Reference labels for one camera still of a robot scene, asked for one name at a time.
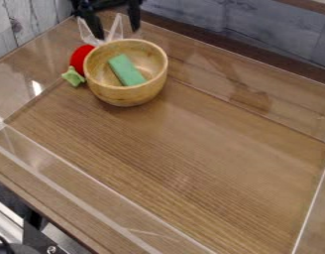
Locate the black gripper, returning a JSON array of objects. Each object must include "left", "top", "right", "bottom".
[{"left": 70, "top": 0, "right": 144, "bottom": 40}]

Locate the light wooden bowl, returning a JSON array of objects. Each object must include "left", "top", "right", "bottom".
[{"left": 82, "top": 39, "right": 168, "bottom": 107}]

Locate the green rectangular block stick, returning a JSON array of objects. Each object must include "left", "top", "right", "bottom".
[{"left": 108, "top": 55, "right": 146, "bottom": 86}]

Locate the red plush strawberry toy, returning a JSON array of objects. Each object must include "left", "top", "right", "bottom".
[{"left": 62, "top": 45, "right": 94, "bottom": 87}]

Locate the black table clamp mount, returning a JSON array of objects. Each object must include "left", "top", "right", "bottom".
[{"left": 22, "top": 220, "right": 69, "bottom": 254}]

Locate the black cable loop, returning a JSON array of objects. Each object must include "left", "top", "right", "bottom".
[{"left": 0, "top": 233, "right": 14, "bottom": 254}]

